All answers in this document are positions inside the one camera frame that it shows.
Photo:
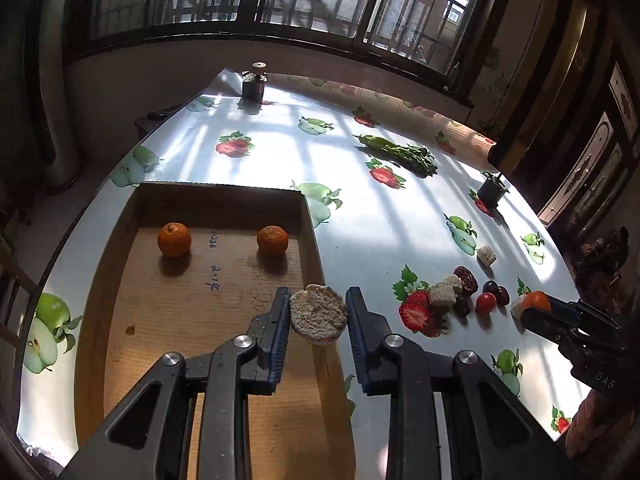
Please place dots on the red cherry tomato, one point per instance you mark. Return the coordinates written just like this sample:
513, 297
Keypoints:
485, 304

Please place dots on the beige sugarcane cube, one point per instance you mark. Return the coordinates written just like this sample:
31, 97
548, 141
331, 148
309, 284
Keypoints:
441, 295

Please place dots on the wooden chair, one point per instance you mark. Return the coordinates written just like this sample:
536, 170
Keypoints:
15, 270

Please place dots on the white drain pipe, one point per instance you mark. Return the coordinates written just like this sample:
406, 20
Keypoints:
57, 85

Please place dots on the dark wrinkled jujube date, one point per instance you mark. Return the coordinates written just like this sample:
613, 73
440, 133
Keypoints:
462, 306

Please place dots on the large round beige sugarcane piece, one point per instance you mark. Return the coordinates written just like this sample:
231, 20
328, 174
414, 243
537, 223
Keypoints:
318, 316

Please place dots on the bunch of green leafy vegetables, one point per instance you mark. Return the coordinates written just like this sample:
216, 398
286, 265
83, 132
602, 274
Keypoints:
400, 154

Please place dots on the shallow cardboard tray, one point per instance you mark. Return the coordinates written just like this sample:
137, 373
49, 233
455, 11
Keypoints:
200, 310

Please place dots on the dark jar with cork lid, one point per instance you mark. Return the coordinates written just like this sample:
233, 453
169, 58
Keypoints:
254, 87

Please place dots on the small black flat object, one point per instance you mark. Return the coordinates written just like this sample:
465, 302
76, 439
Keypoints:
157, 115

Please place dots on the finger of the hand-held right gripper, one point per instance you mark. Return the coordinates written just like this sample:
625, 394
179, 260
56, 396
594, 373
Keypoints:
547, 325
564, 309

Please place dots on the red jujube date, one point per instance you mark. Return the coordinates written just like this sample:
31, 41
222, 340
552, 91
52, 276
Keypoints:
468, 280

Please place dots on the ribbed beige sugarcane piece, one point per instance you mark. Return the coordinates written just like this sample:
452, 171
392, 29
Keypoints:
486, 255

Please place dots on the wooden door with patterned glass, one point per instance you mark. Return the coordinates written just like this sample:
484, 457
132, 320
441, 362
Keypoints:
595, 160

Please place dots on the person's right hand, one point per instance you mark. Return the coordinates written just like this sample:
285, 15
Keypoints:
585, 425

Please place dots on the fruit-printed white tablecloth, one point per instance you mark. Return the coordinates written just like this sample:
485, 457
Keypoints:
390, 220

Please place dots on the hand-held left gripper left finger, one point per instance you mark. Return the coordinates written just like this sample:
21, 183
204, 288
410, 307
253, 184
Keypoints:
280, 332

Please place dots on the dark purple grape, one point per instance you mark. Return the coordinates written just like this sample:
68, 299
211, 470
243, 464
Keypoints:
503, 296
489, 287

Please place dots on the dark side table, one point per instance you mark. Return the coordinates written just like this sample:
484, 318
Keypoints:
150, 126

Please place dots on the small black plant pot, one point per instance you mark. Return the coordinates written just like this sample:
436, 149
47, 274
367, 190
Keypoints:
491, 191

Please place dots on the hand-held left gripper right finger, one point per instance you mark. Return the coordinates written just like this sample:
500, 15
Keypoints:
356, 332

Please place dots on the orange mandarin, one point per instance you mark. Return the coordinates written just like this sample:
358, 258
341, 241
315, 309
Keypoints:
272, 240
174, 240
537, 300

